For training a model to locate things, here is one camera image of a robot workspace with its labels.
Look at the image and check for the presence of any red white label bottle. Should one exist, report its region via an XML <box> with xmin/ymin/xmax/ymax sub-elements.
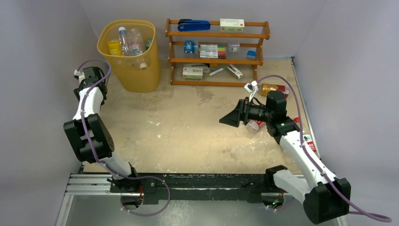
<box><xmin>245</xmin><ymin>120</ymin><xmax>265</xmax><ymax>134</ymax></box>

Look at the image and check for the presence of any clear white-cap bottle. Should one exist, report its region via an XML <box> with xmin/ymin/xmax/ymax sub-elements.
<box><xmin>129</xmin><ymin>28</ymin><xmax>148</xmax><ymax>70</ymax></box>

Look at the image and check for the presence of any purple label clear bottle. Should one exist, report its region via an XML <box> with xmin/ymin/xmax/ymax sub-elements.
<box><xmin>118</xmin><ymin>27</ymin><xmax>130</xmax><ymax>57</ymax></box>

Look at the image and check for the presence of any yellow label bottle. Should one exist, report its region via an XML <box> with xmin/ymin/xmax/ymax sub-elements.
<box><xmin>107</xmin><ymin>39</ymin><xmax>122</xmax><ymax>56</ymax></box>

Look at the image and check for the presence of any green label bottle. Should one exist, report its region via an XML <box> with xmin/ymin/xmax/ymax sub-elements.
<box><xmin>144</xmin><ymin>38</ymin><xmax>152</xmax><ymax>51</ymax></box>

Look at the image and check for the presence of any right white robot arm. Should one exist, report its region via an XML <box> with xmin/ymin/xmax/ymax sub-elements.
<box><xmin>219</xmin><ymin>91</ymin><xmax>351</xmax><ymax>224</ymax></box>

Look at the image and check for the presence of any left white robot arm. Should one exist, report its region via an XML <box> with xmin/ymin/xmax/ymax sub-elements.
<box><xmin>63</xmin><ymin>66</ymin><xmax>140</xmax><ymax>193</ymax></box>

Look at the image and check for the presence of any yellow plastic bin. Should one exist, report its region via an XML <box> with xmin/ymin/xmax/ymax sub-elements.
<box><xmin>97</xmin><ymin>19</ymin><xmax>160</xmax><ymax>93</ymax></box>

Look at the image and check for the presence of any brown tea red bottle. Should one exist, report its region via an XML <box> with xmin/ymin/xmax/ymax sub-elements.
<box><xmin>259</xmin><ymin>83</ymin><xmax>289</xmax><ymax>99</ymax></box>

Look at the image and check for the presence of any green white marker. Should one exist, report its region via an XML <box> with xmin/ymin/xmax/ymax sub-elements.
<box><xmin>209</xmin><ymin>67</ymin><xmax>227</xmax><ymax>76</ymax></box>

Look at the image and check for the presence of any blue white eraser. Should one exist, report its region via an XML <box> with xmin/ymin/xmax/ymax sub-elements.
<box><xmin>246</xmin><ymin>50</ymin><xmax>256</xmax><ymax>60</ymax></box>

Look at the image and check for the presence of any grey stapler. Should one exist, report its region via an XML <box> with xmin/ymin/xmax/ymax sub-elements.
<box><xmin>184</xmin><ymin>63</ymin><xmax>211</xmax><ymax>73</ymax></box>

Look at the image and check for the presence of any red-cap bottle at right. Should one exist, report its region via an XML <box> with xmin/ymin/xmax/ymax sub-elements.
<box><xmin>303</xmin><ymin>130</ymin><xmax>319</xmax><ymax>156</ymax></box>

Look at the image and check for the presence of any clear small jar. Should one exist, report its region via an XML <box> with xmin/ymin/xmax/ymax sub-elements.
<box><xmin>228</xmin><ymin>42</ymin><xmax>240</xmax><ymax>53</ymax></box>

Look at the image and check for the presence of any colour marker pen set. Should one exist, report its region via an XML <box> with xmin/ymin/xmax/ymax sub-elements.
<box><xmin>198</xmin><ymin>44</ymin><xmax>226</xmax><ymax>59</ymax></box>

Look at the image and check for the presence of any white staples box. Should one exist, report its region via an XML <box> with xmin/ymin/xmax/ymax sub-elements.
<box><xmin>182</xmin><ymin>67</ymin><xmax>203</xmax><ymax>80</ymax></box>

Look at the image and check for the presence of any wooden shelf rack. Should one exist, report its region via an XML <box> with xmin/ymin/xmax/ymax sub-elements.
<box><xmin>165</xmin><ymin>18</ymin><xmax>271</xmax><ymax>87</ymax></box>

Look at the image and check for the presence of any white green box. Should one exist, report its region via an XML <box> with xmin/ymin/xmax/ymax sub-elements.
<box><xmin>219</xmin><ymin>18</ymin><xmax>245</xmax><ymax>32</ymax></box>

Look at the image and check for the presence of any blue stapler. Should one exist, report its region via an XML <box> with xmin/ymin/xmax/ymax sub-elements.
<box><xmin>177</xmin><ymin>19</ymin><xmax>211</xmax><ymax>32</ymax></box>

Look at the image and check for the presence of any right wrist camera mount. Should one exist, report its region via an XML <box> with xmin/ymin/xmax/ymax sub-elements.
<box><xmin>244</xmin><ymin>81</ymin><xmax>258</xmax><ymax>102</ymax></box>

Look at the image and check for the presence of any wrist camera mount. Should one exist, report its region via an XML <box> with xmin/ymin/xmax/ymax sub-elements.
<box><xmin>73</xmin><ymin>70</ymin><xmax>85</xmax><ymax>82</ymax></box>
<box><xmin>244</xmin><ymin>81</ymin><xmax>258</xmax><ymax>102</ymax></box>

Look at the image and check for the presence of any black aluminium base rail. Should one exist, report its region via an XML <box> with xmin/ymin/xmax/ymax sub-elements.
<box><xmin>67</xmin><ymin>165</ymin><xmax>285</xmax><ymax>209</ymax></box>

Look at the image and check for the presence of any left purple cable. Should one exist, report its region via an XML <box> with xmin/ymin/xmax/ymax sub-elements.
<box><xmin>76</xmin><ymin>59</ymin><xmax>171</xmax><ymax>218</ymax></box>

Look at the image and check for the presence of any purple cable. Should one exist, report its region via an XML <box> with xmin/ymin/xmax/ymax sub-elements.
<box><xmin>76</xmin><ymin>59</ymin><xmax>171</xmax><ymax>218</ymax></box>
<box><xmin>257</xmin><ymin>74</ymin><xmax>393</xmax><ymax>223</ymax></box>

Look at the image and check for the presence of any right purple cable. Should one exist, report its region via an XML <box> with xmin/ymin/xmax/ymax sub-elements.
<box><xmin>257</xmin><ymin>74</ymin><xmax>393</xmax><ymax>223</ymax></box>

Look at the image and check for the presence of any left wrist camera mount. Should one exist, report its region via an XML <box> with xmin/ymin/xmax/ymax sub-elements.
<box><xmin>73</xmin><ymin>70</ymin><xmax>85</xmax><ymax>82</ymax></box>

